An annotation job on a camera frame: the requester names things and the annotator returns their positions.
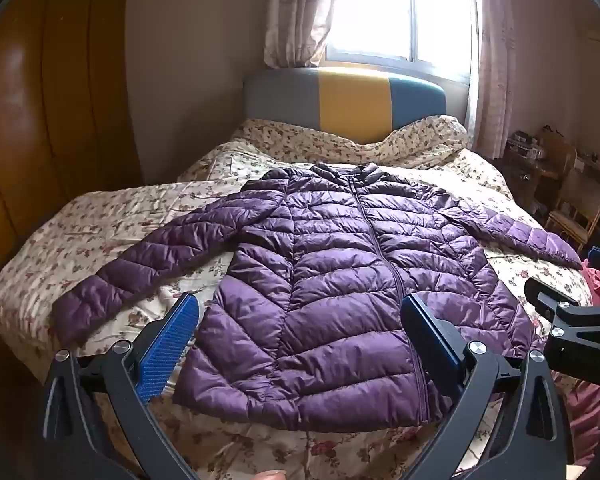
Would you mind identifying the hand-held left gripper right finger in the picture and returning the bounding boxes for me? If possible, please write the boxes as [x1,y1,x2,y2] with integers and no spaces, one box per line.
[400,292,576,480]

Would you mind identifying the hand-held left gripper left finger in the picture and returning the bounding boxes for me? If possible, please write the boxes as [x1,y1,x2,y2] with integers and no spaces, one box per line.
[42,292,201,480]

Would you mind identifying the purple puffer jacket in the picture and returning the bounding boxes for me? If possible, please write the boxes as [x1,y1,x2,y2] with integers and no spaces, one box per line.
[51,162,584,433]

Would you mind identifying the pink cloth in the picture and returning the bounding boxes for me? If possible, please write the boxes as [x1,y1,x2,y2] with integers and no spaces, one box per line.
[562,255,600,466]

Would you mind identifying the wooden chair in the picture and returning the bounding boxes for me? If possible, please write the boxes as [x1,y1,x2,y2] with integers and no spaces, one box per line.
[545,142,600,256]

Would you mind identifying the floral quilt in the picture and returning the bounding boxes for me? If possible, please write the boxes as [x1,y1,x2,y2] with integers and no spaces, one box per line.
[0,147,593,480]

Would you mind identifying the cluttered wooden desk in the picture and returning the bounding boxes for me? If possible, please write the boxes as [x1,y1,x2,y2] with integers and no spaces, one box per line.
[495,125,600,241]

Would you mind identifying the floral pillow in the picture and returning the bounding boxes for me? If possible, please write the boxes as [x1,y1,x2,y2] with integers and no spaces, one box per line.
[230,115,473,171]

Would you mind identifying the long pink patterned curtain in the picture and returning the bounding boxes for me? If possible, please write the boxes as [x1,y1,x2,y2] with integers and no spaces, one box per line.
[467,0,518,158]

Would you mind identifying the grey yellow blue headboard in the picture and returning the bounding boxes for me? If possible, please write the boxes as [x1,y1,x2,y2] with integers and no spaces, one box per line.
[243,67,448,146]

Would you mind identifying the brown wooden wardrobe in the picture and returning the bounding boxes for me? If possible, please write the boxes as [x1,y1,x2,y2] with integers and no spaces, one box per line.
[0,0,143,306]

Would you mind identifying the window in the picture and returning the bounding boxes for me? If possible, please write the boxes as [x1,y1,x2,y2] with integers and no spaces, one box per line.
[325,0,476,81]

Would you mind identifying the short pink patterned curtain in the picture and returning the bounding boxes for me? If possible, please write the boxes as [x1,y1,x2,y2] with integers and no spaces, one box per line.
[263,0,338,70]

